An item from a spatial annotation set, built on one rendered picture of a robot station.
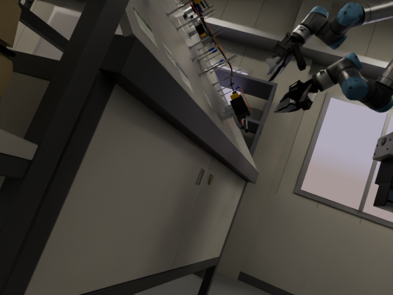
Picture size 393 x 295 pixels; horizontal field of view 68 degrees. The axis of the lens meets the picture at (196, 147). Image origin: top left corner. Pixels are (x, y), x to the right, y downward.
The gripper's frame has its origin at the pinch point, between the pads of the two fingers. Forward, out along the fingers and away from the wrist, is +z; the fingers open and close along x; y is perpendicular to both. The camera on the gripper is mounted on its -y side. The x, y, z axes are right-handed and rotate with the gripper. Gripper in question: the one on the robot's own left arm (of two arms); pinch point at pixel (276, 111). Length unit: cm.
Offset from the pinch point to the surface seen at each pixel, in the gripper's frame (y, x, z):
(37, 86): -70, 67, 7
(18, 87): -69, 69, 11
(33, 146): -88, 60, -3
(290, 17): 243, -40, -1
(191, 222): -52, 8, 30
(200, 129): -51, 34, 2
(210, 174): -38.9, 13.2, 19.4
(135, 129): -66, 49, 3
